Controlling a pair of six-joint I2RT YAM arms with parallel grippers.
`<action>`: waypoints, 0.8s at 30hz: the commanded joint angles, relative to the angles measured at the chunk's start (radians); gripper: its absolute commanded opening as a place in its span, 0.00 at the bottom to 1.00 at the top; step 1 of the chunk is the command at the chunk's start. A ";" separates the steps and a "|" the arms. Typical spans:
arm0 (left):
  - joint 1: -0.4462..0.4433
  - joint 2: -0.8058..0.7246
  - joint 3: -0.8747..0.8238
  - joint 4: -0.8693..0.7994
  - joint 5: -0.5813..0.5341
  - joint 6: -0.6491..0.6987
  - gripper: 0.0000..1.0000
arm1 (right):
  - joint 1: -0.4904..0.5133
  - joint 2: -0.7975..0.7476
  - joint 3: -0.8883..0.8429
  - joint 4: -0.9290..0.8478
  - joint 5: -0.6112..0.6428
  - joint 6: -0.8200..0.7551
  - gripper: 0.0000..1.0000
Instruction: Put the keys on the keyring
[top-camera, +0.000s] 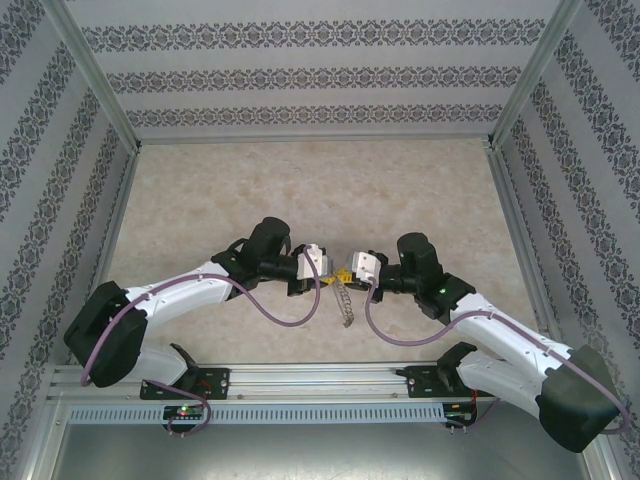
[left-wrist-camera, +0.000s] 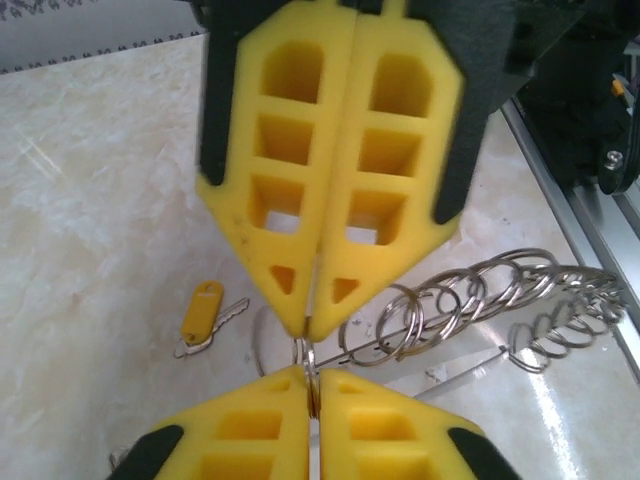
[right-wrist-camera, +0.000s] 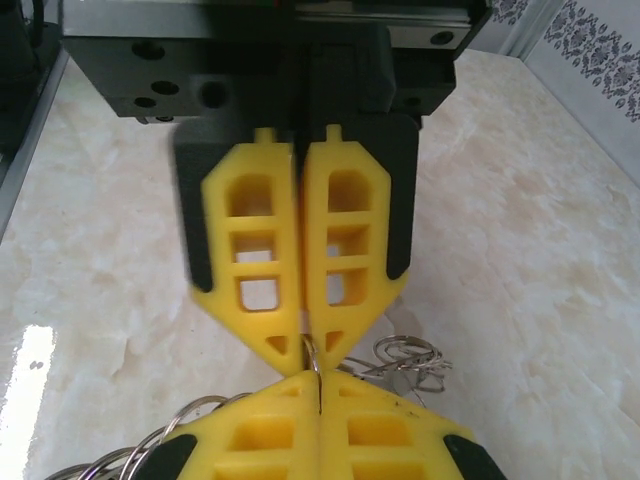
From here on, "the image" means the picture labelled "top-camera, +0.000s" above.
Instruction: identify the grey metal sheet panel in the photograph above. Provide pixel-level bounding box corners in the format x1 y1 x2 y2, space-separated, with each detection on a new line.
29 422 616 480

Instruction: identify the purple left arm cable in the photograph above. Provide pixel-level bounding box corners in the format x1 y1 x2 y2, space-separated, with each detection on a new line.
79 243 324 436

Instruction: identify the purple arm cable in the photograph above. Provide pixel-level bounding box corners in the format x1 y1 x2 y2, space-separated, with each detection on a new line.
79 243 324 436
363 280 632 436

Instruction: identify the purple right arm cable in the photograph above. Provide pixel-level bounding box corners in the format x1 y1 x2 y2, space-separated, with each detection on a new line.
363 280 632 436

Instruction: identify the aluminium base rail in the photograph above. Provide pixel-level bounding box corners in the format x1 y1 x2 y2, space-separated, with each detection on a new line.
47 363 591 401

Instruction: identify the aluminium table edge rail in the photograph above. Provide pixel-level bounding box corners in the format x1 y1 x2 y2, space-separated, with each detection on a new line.
488 144 576 346
92 147 142 296

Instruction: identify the slotted grey cable duct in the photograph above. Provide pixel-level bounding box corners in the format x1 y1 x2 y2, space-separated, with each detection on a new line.
67 402 446 425

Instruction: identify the aluminium frame post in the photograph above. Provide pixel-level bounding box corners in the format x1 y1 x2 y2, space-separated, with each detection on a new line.
487 0 586 149
42 0 143 151

